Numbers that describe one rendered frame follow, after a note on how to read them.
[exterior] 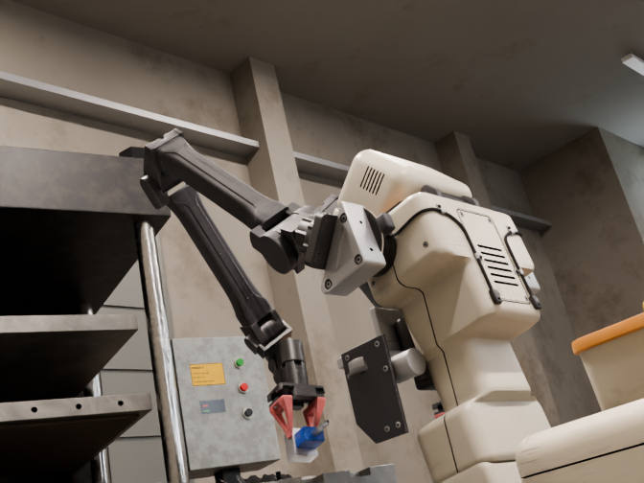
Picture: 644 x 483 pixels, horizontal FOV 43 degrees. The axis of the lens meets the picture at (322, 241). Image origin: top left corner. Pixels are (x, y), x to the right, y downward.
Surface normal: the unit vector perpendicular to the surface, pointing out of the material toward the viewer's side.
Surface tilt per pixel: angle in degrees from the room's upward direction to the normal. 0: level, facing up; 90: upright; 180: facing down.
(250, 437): 90
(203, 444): 90
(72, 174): 90
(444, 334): 90
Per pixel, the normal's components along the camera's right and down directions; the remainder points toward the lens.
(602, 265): -0.72, -0.13
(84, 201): 0.49, -0.43
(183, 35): 0.21, 0.90
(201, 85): 0.66, -0.41
